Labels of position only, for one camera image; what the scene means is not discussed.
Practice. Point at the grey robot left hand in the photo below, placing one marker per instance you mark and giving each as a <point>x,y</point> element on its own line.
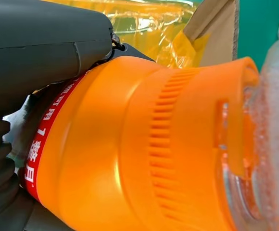
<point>33,47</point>

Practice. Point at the orange bottle with clear cap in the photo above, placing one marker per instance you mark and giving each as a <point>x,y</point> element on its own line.
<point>105,143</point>

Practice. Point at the yellow taped cardboard sheet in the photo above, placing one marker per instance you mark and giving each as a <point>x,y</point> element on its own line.
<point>154,32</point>

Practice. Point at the green mat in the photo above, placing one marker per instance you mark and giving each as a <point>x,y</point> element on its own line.
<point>257,28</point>

